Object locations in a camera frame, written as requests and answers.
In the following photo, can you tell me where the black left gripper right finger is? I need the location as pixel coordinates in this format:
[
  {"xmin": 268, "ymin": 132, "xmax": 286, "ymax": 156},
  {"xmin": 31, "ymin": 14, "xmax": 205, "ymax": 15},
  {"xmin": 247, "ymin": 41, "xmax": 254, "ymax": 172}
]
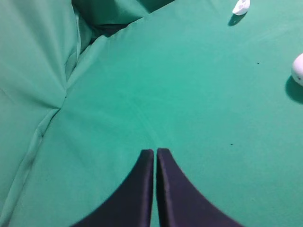
[{"xmin": 156, "ymin": 148, "xmax": 241, "ymax": 227}]

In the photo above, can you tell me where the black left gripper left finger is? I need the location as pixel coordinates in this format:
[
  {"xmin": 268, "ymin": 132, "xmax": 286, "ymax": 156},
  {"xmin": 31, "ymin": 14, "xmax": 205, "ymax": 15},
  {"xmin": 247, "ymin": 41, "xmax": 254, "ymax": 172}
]
[{"xmin": 75, "ymin": 149, "xmax": 154, "ymax": 227}]

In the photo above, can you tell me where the white bluetooth earbud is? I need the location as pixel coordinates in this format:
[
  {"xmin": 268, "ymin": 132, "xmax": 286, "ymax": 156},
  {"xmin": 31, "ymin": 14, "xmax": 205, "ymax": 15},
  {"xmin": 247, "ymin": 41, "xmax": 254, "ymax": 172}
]
[{"xmin": 291, "ymin": 53, "xmax": 303, "ymax": 86}]

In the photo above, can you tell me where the white earbud case lid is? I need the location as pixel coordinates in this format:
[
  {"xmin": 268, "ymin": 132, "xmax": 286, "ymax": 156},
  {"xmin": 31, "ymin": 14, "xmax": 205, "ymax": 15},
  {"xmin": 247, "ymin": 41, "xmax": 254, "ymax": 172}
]
[{"xmin": 232, "ymin": 0, "xmax": 250, "ymax": 16}]

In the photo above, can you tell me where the green backdrop cloth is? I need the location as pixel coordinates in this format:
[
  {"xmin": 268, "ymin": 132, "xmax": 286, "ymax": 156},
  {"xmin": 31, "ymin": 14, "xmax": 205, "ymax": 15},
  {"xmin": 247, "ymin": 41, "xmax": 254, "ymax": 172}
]
[{"xmin": 0, "ymin": 0, "xmax": 168, "ymax": 207}]

